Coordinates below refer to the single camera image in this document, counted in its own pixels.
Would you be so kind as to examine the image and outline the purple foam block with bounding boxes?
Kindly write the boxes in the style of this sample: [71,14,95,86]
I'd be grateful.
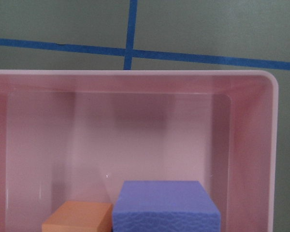
[112,181,221,232]

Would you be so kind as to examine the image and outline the orange foam block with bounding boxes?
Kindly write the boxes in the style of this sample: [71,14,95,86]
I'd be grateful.
[42,201,113,232]

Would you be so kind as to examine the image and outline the pink plastic bin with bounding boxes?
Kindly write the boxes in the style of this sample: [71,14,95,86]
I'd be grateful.
[0,70,278,232]

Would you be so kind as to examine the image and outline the brown paper table cover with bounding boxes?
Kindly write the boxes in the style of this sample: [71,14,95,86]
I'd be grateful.
[0,0,290,232]

